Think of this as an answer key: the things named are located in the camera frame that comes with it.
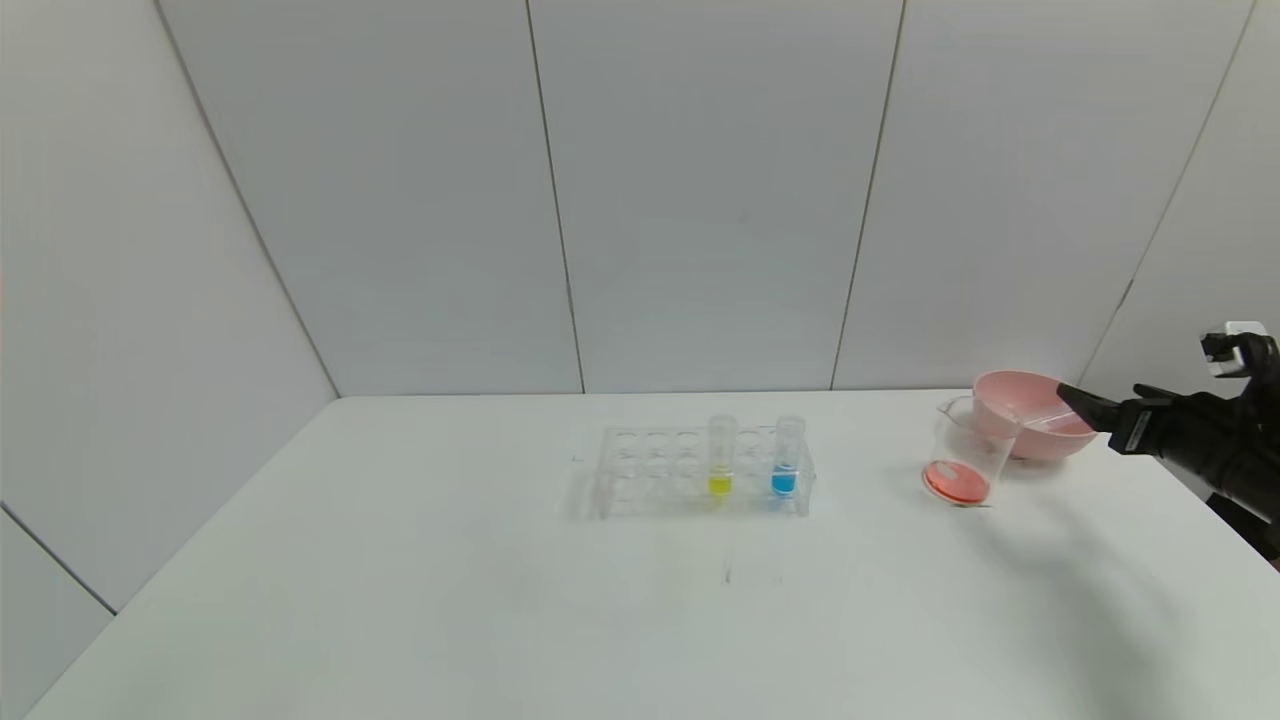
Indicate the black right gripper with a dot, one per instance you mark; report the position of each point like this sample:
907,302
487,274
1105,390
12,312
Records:
1138,428

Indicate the red pigment test tube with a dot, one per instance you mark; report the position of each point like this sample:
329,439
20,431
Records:
1050,422

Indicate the blue pigment test tube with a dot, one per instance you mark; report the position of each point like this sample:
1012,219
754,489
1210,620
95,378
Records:
784,484

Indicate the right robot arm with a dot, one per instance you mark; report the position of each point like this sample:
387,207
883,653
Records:
1230,450

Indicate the yellow pigment test tube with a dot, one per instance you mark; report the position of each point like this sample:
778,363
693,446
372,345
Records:
720,485

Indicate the clear acrylic test tube rack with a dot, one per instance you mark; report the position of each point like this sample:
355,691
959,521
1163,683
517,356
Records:
660,485

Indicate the pink bowl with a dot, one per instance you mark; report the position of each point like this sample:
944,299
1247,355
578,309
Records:
1020,400

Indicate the clear glass beaker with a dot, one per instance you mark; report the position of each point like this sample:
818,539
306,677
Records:
960,480

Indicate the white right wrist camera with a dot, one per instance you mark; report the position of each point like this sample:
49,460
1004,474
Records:
1235,345

